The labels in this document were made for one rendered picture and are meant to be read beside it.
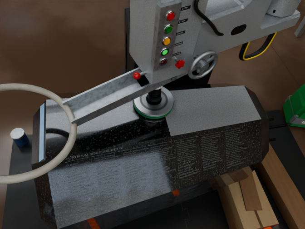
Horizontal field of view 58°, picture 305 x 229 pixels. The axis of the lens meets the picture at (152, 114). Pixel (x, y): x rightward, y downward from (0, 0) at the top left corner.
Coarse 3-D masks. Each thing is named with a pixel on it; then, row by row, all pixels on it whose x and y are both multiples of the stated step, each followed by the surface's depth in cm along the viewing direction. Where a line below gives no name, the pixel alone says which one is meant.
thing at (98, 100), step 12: (132, 72) 130; (108, 84) 128; (120, 84) 132; (132, 84) 132; (156, 84) 127; (84, 96) 126; (96, 96) 129; (108, 96) 129; (120, 96) 128; (132, 96) 125; (72, 108) 126; (84, 108) 126; (96, 108) 120; (108, 108) 123; (72, 120) 118; (84, 120) 121
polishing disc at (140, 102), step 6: (162, 90) 152; (168, 90) 152; (144, 96) 149; (162, 96) 150; (168, 96) 150; (138, 102) 146; (144, 102) 146; (162, 102) 147; (168, 102) 148; (138, 108) 144; (144, 108) 144; (150, 108) 144; (156, 108) 145; (162, 108) 145; (168, 108) 145; (144, 114) 143; (150, 114) 142; (156, 114) 142; (162, 114) 143
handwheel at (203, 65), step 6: (204, 54) 110; (210, 54) 112; (216, 54) 114; (198, 60) 111; (204, 60) 116; (210, 60) 116; (216, 60) 118; (192, 66) 112; (198, 66) 115; (204, 66) 115; (210, 66) 121; (204, 72) 122; (192, 78) 119; (198, 78) 121
